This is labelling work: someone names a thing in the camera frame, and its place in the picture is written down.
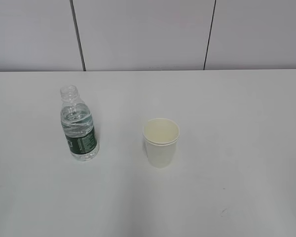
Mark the white paper cup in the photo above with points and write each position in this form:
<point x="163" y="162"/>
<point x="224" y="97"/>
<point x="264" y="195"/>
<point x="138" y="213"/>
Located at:
<point x="160" y="139"/>

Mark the clear green-label water bottle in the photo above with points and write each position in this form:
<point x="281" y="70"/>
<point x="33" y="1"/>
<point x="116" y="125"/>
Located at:
<point x="78" y="125"/>

